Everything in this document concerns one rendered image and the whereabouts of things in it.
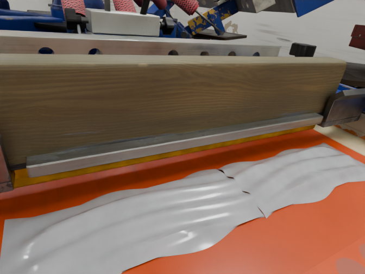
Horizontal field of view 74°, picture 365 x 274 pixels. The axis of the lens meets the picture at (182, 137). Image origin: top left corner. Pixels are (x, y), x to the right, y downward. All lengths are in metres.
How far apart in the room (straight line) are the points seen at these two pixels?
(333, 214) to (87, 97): 0.22
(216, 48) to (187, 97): 0.31
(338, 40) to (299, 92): 2.19
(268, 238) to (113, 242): 0.11
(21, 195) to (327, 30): 2.49
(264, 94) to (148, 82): 0.13
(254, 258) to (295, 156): 0.15
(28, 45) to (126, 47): 0.14
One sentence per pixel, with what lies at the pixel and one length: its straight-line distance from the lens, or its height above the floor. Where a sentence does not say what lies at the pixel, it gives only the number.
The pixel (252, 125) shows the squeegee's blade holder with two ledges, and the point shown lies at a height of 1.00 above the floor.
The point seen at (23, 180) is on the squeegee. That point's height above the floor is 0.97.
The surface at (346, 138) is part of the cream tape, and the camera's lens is 0.42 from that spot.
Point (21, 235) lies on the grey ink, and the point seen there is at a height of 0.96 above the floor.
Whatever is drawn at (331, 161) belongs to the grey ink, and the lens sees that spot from 0.33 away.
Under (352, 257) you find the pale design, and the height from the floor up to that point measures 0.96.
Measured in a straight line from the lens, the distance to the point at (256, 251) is 0.19.
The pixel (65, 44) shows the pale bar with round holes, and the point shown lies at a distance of 0.42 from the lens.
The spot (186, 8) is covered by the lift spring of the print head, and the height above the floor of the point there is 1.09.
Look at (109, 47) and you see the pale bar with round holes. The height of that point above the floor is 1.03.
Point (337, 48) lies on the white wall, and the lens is 2.49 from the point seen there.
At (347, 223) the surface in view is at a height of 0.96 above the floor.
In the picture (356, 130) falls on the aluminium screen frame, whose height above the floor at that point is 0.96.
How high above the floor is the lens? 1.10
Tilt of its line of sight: 28 degrees down
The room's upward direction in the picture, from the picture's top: 7 degrees clockwise
